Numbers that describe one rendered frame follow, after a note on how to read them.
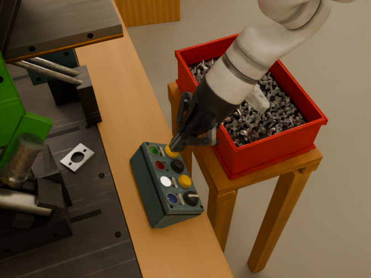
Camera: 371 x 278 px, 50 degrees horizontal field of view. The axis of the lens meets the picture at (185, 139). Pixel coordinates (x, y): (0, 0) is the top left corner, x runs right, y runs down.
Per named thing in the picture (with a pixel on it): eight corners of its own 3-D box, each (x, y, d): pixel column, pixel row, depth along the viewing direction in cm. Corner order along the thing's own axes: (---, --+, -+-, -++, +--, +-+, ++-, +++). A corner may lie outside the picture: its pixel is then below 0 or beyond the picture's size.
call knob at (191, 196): (192, 193, 70) (196, 189, 69) (198, 206, 69) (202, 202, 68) (181, 192, 68) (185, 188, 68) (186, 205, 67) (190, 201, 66)
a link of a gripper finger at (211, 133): (212, 117, 65) (203, 117, 66) (208, 145, 65) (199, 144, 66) (222, 119, 66) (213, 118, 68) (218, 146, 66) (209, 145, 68)
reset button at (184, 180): (186, 177, 72) (189, 174, 71) (190, 188, 70) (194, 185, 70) (175, 177, 70) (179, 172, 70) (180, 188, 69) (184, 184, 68)
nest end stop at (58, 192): (48, 203, 69) (61, 183, 67) (51, 229, 64) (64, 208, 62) (41, 202, 68) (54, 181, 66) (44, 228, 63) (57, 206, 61)
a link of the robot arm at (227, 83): (265, 115, 67) (290, 89, 64) (218, 103, 60) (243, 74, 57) (242, 79, 72) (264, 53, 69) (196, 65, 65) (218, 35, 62)
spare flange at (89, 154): (81, 144, 79) (80, 142, 78) (95, 154, 77) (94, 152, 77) (60, 163, 76) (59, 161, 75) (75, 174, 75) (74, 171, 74)
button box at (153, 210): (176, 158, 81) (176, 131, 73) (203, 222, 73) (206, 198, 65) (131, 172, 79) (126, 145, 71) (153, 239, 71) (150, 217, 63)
